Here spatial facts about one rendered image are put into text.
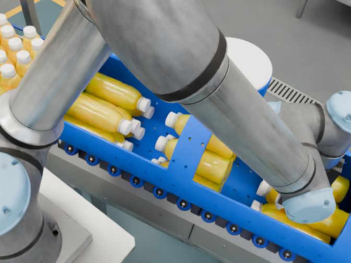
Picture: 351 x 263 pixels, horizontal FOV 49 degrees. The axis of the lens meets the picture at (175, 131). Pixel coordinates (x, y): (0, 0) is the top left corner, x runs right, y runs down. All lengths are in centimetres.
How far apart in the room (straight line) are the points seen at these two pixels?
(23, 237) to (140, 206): 56
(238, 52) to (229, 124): 99
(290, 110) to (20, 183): 45
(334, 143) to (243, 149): 29
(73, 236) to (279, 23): 291
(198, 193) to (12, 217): 46
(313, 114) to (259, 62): 72
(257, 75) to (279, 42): 193
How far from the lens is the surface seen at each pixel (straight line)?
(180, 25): 36
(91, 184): 124
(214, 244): 116
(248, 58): 140
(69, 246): 81
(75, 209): 88
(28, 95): 62
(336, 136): 73
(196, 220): 112
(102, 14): 38
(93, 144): 102
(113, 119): 103
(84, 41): 52
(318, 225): 98
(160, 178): 96
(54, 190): 91
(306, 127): 68
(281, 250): 109
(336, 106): 71
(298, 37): 339
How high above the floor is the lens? 193
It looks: 52 degrees down
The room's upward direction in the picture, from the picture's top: 8 degrees clockwise
